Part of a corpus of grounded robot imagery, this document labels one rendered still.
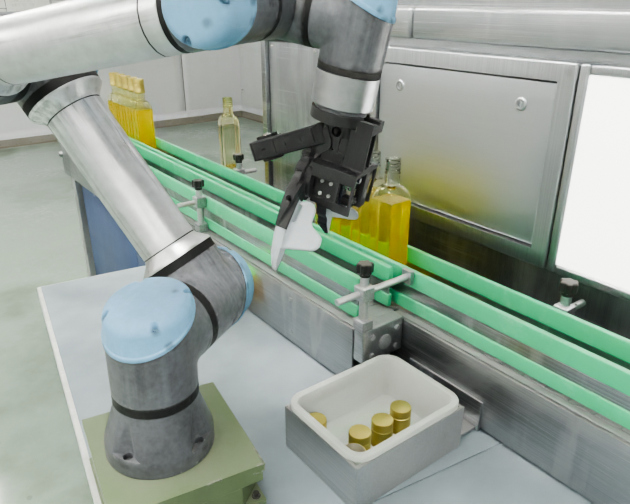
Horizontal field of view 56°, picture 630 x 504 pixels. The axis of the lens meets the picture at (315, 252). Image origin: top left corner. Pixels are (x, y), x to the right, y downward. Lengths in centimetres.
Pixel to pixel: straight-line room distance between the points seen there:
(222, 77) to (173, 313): 691
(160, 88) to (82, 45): 658
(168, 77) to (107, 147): 641
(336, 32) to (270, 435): 64
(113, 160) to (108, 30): 27
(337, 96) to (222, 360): 67
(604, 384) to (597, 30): 50
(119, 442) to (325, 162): 45
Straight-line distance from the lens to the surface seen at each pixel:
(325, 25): 68
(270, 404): 108
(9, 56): 76
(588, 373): 90
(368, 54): 68
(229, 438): 90
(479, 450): 102
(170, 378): 78
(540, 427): 97
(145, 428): 82
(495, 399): 100
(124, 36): 65
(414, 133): 122
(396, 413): 96
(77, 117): 90
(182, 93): 737
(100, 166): 88
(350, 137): 70
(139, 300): 78
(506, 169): 109
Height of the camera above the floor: 141
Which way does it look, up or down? 23 degrees down
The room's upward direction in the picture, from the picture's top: straight up
